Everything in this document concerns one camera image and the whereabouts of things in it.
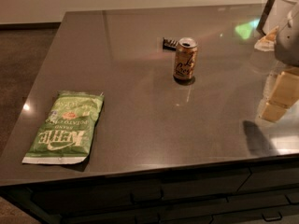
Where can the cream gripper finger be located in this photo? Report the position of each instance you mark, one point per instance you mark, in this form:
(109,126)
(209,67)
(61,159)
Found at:
(281,97)

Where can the orange sparkling water can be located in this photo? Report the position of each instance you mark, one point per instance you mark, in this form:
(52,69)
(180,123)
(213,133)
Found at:
(185,58)

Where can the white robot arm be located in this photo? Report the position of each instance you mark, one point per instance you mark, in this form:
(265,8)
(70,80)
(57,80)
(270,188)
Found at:
(285,39)

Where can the green jalapeno chip bag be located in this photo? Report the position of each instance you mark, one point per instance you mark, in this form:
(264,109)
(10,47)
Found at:
(66,135)

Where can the dark drawer cabinet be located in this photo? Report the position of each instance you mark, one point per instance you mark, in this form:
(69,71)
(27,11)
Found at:
(218,195)

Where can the small black table outlet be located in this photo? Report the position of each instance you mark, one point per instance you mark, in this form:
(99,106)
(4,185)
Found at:
(170,44)

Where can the black drawer handle lower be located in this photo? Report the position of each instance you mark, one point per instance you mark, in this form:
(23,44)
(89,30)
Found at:
(293,198)

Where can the black drawer handle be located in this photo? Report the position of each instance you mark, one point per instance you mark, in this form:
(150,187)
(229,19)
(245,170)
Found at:
(293,198)
(146,195)
(270,216)

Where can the black drawer handle right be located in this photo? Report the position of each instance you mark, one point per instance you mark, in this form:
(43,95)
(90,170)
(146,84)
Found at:
(270,216)

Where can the black drawer handle left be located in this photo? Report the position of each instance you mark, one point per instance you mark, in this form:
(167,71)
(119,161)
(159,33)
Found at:
(146,195)

